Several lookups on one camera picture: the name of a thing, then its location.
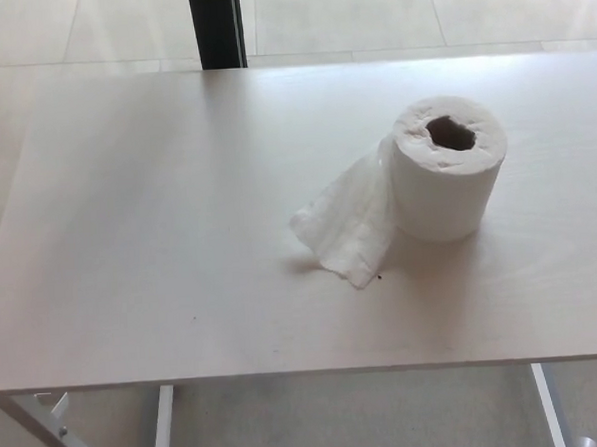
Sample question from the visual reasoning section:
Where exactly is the white toilet paper roll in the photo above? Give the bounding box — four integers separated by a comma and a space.
282, 91, 516, 295

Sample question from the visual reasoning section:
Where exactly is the white slanted table leg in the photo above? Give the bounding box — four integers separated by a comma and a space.
0, 391, 116, 447

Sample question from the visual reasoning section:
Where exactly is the black door frame post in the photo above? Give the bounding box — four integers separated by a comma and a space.
187, 0, 249, 72

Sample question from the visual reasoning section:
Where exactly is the white table frame bar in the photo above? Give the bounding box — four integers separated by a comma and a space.
147, 384, 177, 447
529, 362, 567, 447

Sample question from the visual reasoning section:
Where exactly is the white table leg bracket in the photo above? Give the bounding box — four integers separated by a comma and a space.
32, 391, 71, 424

